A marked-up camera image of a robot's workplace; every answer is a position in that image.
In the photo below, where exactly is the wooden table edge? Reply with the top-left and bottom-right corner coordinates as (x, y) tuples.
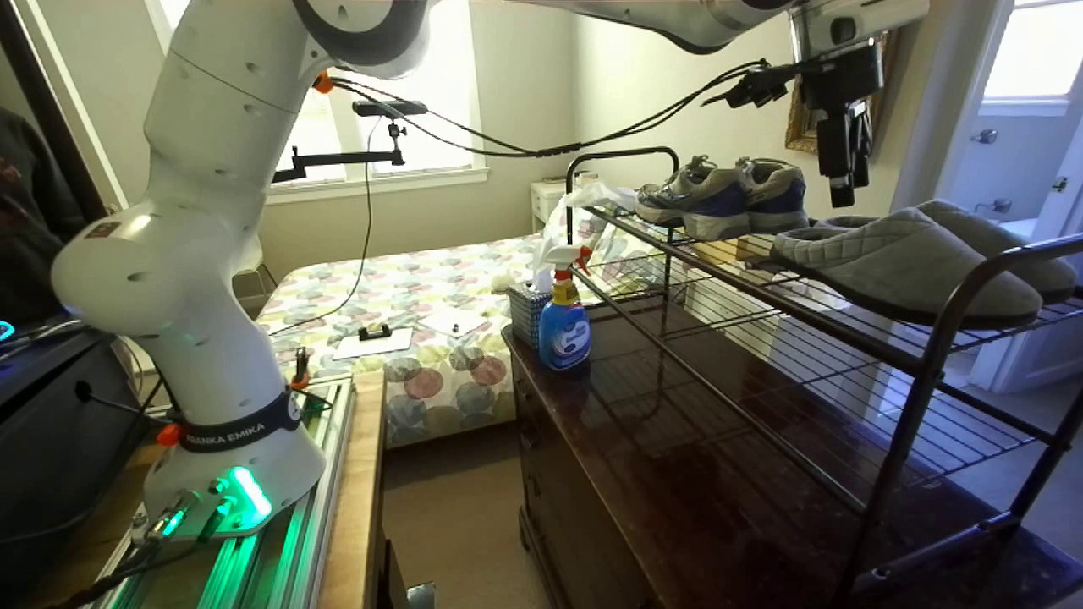
(313, 367), (388, 609)

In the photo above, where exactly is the white plastic bag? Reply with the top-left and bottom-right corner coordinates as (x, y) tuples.
(536, 180), (619, 273)

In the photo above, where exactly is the dark wooden dresser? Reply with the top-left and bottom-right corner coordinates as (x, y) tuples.
(503, 281), (1083, 609)

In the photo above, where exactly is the white framed window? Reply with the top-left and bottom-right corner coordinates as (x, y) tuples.
(145, 0), (495, 201)

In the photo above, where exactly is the aluminium robot base platform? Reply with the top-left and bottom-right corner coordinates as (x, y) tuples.
(86, 381), (357, 609)

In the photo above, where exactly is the bed with floral cover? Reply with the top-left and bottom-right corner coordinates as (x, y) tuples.
(253, 228), (569, 452)

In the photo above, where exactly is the blue spray bottle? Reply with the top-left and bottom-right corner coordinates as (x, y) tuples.
(526, 243), (596, 377)

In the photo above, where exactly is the gold framed picture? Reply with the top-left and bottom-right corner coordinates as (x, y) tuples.
(785, 21), (907, 163)

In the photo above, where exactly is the white nightstand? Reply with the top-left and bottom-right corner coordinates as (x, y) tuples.
(526, 175), (583, 237)

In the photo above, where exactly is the dark tissue box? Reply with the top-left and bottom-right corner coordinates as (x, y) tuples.
(503, 281), (556, 351)

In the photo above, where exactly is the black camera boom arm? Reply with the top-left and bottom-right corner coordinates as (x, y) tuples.
(266, 96), (432, 187)

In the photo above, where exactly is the grey house slipper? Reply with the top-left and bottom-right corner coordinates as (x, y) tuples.
(772, 206), (1048, 331)
(824, 195), (1083, 304)

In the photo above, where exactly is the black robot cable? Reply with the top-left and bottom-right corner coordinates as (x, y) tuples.
(326, 60), (772, 163)

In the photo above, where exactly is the white panel door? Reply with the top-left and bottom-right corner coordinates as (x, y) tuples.
(934, 96), (1083, 400)

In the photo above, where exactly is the grey blue sneaker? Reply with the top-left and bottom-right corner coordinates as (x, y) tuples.
(737, 155), (813, 237)
(631, 151), (753, 243)

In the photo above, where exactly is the dark metal shoe rack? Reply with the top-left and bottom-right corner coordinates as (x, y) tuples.
(562, 146), (1083, 603)

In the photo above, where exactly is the white paper sheet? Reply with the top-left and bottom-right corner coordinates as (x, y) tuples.
(331, 323), (415, 366)

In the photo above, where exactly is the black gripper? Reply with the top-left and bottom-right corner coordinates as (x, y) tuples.
(813, 100), (878, 210)

